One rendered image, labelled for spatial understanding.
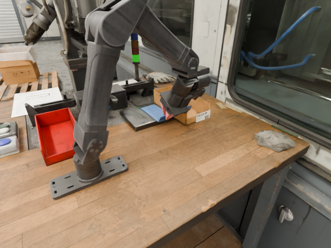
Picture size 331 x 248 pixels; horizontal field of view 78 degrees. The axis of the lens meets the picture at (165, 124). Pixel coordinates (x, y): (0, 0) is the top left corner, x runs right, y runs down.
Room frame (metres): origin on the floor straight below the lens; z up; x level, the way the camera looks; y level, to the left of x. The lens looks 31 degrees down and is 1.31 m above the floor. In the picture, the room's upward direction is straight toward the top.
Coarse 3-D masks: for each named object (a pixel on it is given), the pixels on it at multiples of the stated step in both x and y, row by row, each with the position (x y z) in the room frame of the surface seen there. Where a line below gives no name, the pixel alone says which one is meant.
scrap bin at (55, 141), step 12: (36, 120) 0.62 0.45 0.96; (48, 120) 0.68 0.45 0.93; (60, 120) 0.70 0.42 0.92; (72, 120) 0.66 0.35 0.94; (48, 132) 0.63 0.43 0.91; (60, 132) 0.63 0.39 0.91; (72, 132) 0.63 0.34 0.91; (48, 144) 0.55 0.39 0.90; (60, 144) 0.55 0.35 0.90; (72, 144) 0.55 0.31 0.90; (48, 156) 0.46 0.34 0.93; (60, 156) 0.47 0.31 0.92; (72, 156) 0.49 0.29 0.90
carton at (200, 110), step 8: (160, 88) 0.91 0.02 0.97; (168, 88) 0.93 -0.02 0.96; (160, 96) 0.84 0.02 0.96; (160, 104) 0.84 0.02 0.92; (192, 104) 0.83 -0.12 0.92; (200, 104) 0.78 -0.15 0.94; (208, 104) 0.75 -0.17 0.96; (192, 112) 0.79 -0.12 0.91; (200, 112) 0.78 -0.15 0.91; (208, 112) 0.74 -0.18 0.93; (184, 120) 0.69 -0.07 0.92; (192, 120) 0.70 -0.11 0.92; (200, 120) 0.72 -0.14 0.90
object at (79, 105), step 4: (116, 96) 0.82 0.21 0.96; (120, 96) 0.83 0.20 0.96; (124, 96) 0.84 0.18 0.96; (76, 100) 0.79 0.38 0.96; (120, 100) 0.83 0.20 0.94; (124, 100) 0.84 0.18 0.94; (76, 104) 0.82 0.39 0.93; (80, 104) 0.74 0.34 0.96; (112, 104) 0.82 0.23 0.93; (116, 104) 0.82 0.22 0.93; (120, 104) 0.83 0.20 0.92; (124, 104) 0.84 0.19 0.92; (80, 108) 0.74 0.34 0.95; (112, 108) 0.83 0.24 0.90; (116, 108) 0.82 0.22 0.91; (120, 108) 0.83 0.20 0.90
